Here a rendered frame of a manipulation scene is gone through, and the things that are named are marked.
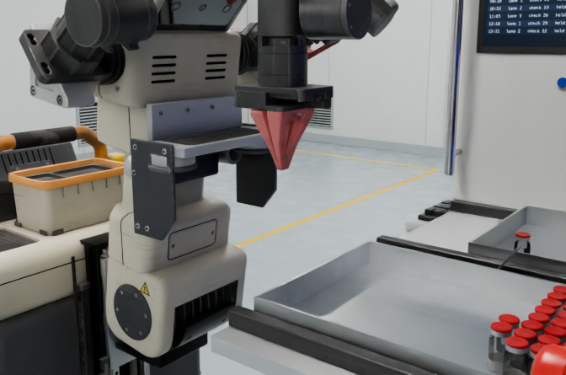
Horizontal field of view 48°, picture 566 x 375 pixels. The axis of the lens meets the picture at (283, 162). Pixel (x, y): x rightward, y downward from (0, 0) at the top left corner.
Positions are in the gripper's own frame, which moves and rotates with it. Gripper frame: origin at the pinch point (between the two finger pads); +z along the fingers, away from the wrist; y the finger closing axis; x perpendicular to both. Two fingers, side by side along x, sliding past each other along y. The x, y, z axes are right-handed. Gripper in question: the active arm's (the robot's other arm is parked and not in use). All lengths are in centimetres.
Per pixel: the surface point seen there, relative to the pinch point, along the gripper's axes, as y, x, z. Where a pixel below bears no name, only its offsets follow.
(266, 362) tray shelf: 6.7, -11.4, 18.6
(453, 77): -14, 83, -5
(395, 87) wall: -273, 544, 41
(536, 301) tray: 25.0, 19.0, 17.5
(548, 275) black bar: 24.5, 25.4, 16.3
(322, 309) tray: 4.9, 1.4, 17.9
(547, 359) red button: 36.0, -19.5, 4.7
